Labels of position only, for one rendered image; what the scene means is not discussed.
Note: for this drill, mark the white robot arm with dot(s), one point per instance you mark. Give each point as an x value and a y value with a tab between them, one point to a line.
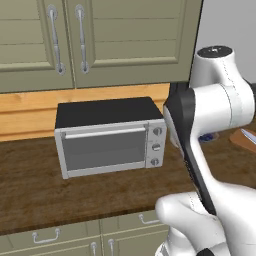
216	100

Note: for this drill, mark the olive drawer front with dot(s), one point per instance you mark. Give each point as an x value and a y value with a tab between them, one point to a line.
123	221
73	231

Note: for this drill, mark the wooden cutting board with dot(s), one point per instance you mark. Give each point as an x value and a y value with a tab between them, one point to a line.
241	141

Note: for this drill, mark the silver knife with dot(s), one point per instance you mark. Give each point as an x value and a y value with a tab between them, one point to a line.
250	136

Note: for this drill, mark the silver and black toaster oven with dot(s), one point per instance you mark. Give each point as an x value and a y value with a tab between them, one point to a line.
106	146

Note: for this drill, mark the small blue and white object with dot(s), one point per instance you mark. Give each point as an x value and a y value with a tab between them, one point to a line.
208	137

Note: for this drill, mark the olive wide upper cupboard door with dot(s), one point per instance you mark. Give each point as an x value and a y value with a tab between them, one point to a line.
133	36

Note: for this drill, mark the olive lower cupboard door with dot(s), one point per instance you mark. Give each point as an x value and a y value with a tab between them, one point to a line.
140	245
66	250

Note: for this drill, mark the olive narrow upper cupboard door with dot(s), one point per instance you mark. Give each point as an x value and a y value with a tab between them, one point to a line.
26	40

